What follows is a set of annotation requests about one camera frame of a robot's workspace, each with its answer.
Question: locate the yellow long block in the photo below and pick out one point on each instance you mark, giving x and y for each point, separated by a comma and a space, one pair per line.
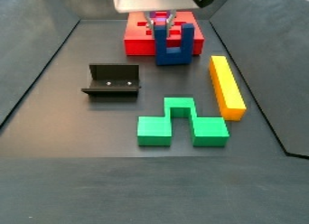
229, 98

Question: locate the blue U-shaped block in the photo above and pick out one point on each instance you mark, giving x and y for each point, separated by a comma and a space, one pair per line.
174, 55

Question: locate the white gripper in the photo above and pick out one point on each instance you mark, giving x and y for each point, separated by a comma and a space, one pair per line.
126, 6

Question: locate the red slotted board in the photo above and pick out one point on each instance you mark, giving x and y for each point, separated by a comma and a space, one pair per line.
140, 42

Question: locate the green zigzag block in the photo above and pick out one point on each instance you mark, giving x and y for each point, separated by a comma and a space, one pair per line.
158, 128

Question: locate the black angle bracket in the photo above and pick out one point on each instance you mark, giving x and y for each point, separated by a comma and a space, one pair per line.
114, 79

